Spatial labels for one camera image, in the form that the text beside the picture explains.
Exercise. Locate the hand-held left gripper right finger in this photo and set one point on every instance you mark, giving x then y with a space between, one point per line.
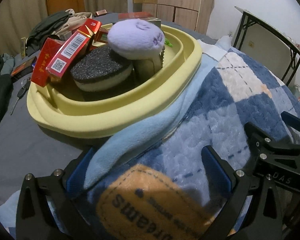
216 165

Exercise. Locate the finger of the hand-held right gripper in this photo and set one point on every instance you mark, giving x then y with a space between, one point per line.
293 121
257 136

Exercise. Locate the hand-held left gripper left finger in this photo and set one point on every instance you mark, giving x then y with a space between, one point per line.
73 180

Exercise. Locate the yellow plastic basin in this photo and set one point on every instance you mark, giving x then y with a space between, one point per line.
115 115

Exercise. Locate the black foam disc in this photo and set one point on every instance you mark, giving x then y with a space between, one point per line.
100 62

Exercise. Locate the red cigarette box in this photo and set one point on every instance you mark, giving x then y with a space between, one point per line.
72 47
43 62
101 36

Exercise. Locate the silver grey box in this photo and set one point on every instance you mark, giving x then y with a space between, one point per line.
155 23

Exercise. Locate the large red box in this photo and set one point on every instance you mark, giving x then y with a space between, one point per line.
135 15

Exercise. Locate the blue plaid fleece blanket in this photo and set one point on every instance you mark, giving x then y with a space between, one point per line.
215 110

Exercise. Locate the black folding table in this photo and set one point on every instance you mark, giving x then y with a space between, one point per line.
265 22

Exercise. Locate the key bunch with black fob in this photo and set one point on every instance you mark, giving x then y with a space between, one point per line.
22 90

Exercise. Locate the small dark red box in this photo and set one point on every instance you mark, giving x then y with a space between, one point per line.
23 66

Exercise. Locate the slim gold box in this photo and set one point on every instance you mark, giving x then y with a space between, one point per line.
23 47

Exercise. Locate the dark green garment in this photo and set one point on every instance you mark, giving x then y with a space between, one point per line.
47 27

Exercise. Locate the beige garment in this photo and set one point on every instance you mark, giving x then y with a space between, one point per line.
75 21

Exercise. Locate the small copper box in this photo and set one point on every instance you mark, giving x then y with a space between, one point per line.
101 12

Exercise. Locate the yellow wall socket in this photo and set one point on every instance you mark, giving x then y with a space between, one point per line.
251 43

